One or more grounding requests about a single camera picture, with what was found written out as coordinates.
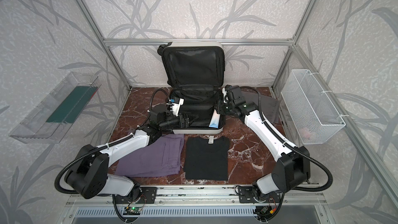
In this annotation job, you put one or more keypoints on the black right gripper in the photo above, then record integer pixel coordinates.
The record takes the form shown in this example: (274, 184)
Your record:
(222, 109)

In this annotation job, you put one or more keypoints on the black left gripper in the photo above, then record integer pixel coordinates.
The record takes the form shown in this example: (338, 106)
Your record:
(183, 121)

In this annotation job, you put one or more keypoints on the white pink blue tube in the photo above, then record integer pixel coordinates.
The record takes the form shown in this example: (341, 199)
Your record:
(214, 123)

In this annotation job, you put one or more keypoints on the grey towel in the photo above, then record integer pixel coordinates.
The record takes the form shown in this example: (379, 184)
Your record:
(269, 105)

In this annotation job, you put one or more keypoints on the black t-shirt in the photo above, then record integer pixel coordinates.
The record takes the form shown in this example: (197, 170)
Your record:
(206, 160)

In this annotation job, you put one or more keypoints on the purple trousers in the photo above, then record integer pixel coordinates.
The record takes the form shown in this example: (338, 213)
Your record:
(162, 158)

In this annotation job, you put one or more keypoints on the black and white suitcase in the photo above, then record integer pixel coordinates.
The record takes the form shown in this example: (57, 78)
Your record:
(195, 72)

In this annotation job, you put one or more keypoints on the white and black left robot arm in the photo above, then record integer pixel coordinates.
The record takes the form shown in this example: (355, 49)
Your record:
(88, 174)

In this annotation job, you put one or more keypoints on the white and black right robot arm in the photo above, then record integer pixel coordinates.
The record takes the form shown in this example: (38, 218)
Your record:
(291, 167)

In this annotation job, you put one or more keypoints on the pink object in basket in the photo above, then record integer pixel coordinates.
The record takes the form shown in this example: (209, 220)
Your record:
(306, 134)

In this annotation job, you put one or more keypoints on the left green circuit board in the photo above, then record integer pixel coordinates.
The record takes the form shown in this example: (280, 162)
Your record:
(132, 211)

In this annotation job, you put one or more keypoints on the green board in shelf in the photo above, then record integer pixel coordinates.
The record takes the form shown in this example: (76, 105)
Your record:
(69, 110)

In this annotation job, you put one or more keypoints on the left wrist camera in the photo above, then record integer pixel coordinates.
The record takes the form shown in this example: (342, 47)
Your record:
(174, 105)

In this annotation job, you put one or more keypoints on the white wire mesh basket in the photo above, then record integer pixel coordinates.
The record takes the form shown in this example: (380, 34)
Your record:
(310, 107)

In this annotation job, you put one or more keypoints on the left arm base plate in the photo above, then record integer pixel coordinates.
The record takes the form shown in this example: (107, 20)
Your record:
(147, 195)

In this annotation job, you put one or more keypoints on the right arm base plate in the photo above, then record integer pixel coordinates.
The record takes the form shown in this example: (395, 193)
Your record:
(246, 194)

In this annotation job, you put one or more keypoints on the aluminium front rail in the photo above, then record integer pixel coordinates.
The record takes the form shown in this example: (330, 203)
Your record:
(223, 195)

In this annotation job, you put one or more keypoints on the clear plastic wall shelf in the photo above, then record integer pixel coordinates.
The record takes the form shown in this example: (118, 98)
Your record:
(34, 129)

